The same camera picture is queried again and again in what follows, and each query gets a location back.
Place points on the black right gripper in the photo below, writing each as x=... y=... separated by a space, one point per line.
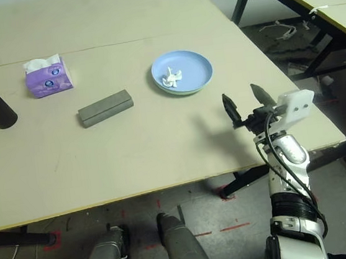
x=257 y=118

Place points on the blue plate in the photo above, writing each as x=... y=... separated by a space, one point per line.
x=191 y=66

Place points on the white tissue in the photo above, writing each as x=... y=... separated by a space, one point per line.
x=171 y=78

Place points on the grey glasses case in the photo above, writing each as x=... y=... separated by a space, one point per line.
x=106 y=109

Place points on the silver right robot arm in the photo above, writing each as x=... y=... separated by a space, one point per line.
x=292 y=191

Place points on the grey board piece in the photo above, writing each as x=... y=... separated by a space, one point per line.
x=298 y=66

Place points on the black table leg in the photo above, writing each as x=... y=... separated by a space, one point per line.
x=20 y=239
x=289 y=166

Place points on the white plastic scrap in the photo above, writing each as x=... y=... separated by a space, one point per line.
x=288 y=32
x=269 y=26

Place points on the grey robot right leg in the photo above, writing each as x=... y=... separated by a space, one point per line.
x=183 y=247

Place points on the purple tissue pack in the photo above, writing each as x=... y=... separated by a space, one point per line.
x=48 y=79

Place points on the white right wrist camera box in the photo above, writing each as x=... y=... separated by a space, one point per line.
x=295 y=106

